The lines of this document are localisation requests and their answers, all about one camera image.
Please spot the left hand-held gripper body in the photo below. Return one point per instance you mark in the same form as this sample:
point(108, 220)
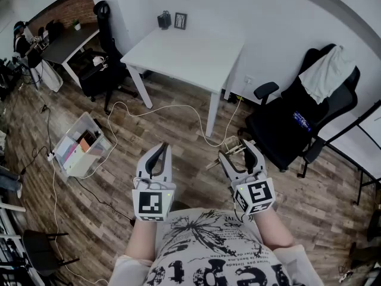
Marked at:
point(153, 201)

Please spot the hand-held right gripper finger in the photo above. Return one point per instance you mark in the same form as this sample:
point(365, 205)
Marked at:
point(257, 159)
point(230, 170)

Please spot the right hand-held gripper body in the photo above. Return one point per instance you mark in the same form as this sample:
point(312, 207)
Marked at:
point(257, 192)

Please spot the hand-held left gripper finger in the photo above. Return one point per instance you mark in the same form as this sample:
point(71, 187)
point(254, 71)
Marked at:
point(144, 162)
point(167, 165)

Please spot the black binder clip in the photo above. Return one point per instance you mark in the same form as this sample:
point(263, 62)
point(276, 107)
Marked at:
point(164, 21)

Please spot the person's right forearm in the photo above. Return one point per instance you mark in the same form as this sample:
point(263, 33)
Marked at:
point(272, 228)

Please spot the person's left forearm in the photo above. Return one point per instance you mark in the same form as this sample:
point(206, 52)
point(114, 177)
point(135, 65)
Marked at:
point(143, 240)

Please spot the wooden rack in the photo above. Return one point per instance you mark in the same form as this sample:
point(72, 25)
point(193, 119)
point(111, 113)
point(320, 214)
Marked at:
point(235, 147)

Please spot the black office chair with cloth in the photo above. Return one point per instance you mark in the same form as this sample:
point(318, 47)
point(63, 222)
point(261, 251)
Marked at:
point(282, 136)

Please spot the blue packet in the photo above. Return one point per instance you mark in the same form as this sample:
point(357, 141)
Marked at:
point(302, 121)

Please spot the clear plastic storage box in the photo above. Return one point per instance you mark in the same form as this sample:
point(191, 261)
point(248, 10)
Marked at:
point(81, 147)

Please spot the white black-printed shirt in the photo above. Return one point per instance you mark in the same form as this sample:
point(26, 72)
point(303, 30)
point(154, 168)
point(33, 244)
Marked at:
point(208, 249)

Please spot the white power adapter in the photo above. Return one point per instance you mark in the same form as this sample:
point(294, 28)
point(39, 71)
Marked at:
point(50, 156)

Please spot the white folding table black legs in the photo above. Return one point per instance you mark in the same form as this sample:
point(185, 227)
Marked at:
point(366, 141)

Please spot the white cloth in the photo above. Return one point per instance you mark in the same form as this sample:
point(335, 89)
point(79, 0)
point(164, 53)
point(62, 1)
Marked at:
point(326, 73)

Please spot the white square table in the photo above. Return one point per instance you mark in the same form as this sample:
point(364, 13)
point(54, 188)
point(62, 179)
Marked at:
point(184, 55)

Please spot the white headphones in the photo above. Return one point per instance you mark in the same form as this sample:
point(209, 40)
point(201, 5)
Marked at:
point(99, 60)

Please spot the black high-back office chair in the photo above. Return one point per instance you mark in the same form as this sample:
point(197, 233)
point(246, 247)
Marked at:
point(107, 49)

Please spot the black stool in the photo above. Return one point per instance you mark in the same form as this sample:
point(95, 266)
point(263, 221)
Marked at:
point(38, 252)

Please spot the white tote bag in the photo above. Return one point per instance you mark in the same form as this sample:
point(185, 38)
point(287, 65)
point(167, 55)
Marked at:
point(53, 76)

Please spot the dark desk with white legs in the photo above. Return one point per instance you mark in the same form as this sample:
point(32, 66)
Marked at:
point(68, 45)

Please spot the small potted plant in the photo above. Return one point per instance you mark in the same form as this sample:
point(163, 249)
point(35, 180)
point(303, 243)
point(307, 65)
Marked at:
point(77, 25)

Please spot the white wall socket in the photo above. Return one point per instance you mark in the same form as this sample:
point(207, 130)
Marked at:
point(249, 79)

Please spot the black picture frame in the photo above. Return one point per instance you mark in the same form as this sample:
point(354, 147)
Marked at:
point(180, 21)

